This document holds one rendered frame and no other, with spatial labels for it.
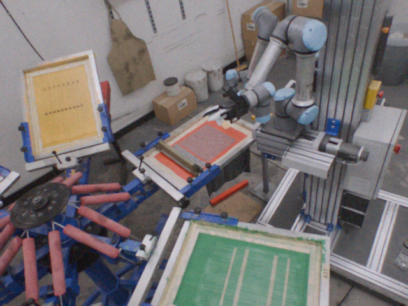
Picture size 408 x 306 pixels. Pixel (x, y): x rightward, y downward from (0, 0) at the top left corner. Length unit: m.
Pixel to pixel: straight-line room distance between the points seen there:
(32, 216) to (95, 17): 2.54
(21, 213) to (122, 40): 2.58
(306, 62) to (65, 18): 2.74
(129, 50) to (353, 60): 2.84
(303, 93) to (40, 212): 1.45
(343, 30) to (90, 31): 2.80
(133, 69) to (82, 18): 0.79
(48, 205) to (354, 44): 1.72
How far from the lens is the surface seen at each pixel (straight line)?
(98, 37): 3.86
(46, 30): 3.67
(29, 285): 1.78
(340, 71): 1.77
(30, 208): 1.86
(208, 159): 2.17
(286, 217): 2.72
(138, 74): 4.11
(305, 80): 1.58
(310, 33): 1.45
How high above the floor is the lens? 2.43
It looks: 42 degrees down
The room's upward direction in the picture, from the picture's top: 12 degrees counter-clockwise
